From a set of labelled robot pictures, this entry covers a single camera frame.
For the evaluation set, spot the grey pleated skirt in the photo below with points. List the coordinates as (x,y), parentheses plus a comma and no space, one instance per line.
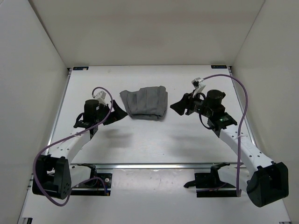
(148,103)

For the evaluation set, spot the aluminium front table rail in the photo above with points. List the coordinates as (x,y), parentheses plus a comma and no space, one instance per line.
(152,165)

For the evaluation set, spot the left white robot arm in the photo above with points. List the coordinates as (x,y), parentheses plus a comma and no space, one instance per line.
(54,173)

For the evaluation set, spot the left blue corner label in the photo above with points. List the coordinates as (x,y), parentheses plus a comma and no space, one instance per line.
(80,68)

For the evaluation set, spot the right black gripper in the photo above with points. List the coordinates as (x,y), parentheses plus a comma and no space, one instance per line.
(185,103)

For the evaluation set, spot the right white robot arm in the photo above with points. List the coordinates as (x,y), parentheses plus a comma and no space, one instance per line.
(265,181)

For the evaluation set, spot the right blue corner label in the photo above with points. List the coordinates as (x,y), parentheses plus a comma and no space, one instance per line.
(218,66)

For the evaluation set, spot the blue corner label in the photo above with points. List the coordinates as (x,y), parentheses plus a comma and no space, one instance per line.
(218,66)
(80,68)

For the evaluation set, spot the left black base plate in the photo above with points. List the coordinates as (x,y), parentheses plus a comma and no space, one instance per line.
(95,187)

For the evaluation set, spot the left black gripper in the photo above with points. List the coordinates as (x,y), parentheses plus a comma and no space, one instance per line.
(118,114)

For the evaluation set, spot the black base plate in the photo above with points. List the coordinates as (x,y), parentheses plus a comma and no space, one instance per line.
(206,187)
(95,187)

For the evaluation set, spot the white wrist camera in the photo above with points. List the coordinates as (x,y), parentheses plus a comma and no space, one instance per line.
(199,85)
(100,97)

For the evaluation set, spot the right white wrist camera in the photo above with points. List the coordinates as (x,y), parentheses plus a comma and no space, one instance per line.
(199,85)

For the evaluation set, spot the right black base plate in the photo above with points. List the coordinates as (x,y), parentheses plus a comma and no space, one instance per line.
(206,187)

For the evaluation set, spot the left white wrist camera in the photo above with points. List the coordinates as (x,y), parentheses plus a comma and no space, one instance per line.
(100,97)

